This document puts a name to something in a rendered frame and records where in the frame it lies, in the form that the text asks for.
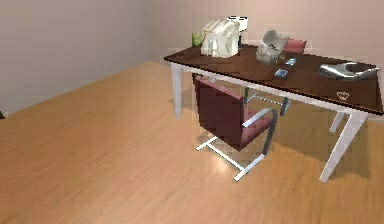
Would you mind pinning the maroon metal-framed chair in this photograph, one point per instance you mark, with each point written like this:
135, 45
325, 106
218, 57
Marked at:
220, 113
295, 45

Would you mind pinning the green cup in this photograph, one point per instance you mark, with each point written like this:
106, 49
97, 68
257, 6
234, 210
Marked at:
196, 39

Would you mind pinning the small blue card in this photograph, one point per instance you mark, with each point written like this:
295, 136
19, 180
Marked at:
281, 73
291, 61

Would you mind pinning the white box with black top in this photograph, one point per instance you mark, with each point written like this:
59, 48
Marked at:
241, 23

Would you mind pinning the grey crumpled bag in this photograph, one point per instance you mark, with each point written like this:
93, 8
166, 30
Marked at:
271, 46

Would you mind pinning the dark brown white-legged table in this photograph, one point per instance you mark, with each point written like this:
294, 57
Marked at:
300, 80

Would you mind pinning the small white outlined object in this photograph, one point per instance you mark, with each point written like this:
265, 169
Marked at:
342, 96

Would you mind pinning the silver metal pan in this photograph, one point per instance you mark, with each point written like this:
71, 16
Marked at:
346, 71

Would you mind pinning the black object at wall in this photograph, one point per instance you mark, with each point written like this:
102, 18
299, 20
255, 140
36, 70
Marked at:
1, 115

